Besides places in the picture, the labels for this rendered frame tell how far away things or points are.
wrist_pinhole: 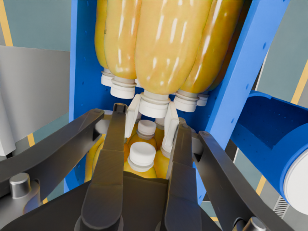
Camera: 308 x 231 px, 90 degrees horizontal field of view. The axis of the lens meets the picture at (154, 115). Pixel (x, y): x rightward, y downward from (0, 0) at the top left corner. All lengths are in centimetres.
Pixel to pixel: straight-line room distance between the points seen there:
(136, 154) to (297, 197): 50
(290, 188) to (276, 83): 123
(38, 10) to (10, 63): 109
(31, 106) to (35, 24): 109
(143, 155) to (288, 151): 43
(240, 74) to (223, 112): 4
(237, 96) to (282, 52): 150
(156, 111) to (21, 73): 55
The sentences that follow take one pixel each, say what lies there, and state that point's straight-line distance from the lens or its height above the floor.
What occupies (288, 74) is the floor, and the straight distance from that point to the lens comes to 175.
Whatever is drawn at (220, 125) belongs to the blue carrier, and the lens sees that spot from 19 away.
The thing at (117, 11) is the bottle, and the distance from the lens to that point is 23.
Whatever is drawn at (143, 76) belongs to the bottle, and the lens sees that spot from 18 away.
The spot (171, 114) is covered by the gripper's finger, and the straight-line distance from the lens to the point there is 16.
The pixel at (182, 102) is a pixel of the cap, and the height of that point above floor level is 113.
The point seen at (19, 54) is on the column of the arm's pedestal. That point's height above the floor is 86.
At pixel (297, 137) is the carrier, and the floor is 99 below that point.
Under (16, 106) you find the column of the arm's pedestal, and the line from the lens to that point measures 66.
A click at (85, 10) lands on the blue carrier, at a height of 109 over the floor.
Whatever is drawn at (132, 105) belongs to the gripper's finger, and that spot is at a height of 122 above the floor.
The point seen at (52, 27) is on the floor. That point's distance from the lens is 164.
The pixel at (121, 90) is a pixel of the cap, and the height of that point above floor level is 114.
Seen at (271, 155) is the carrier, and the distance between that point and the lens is 59.
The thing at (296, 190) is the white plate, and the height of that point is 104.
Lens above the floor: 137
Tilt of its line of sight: 70 degrees down
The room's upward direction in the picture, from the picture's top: 174 degrees counter-clockwise
